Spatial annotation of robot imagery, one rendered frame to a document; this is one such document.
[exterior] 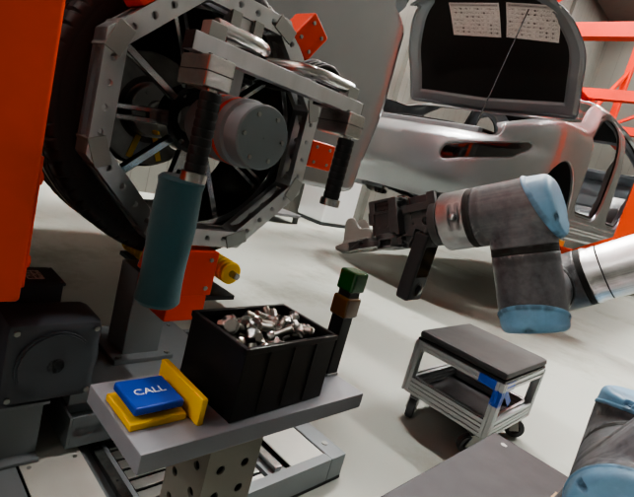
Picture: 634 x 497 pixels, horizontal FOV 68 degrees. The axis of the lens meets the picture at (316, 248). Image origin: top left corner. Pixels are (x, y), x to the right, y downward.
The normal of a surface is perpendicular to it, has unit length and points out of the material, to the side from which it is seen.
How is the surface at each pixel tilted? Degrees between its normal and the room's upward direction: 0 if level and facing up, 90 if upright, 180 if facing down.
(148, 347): 90
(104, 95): 90
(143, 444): 0
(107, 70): 90
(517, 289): 95
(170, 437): 0
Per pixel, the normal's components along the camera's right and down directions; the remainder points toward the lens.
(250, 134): 0.68, 0.31
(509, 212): -0.62, -0.01
